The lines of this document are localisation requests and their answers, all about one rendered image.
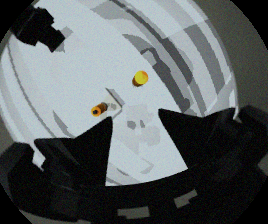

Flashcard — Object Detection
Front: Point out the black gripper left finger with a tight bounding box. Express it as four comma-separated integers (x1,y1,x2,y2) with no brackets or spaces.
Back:
34,117,113,186

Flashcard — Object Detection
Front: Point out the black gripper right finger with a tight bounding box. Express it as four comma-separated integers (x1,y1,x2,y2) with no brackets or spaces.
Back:
158,108,235,169

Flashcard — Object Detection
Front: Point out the white square block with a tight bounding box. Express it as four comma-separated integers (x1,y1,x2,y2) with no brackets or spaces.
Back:
86,88,123,121

